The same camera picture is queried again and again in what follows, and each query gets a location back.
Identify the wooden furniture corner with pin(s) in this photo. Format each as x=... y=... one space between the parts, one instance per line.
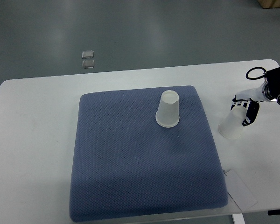
x=267 y=4

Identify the white paper cup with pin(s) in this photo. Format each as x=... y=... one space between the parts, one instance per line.
x=231 y=127
x=167 y=114

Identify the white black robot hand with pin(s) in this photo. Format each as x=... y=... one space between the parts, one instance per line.
x=249 y=99

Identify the white paper cup on mat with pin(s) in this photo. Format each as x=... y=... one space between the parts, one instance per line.
x=167 y=114

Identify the black table control panel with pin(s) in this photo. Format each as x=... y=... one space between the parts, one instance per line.
x=273 y=212

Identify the white table leg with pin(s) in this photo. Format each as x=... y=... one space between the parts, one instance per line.
x=238 y=218

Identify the upper metal floor plate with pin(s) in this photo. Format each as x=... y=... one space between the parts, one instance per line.
x=87 y=54

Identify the white paper tag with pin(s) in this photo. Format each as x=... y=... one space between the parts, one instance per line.
x=238 y=191

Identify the blue textured cushion mat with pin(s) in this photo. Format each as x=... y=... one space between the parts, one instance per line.
x=125 y=164

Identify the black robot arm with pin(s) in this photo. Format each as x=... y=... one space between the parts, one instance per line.
x=271 y=84

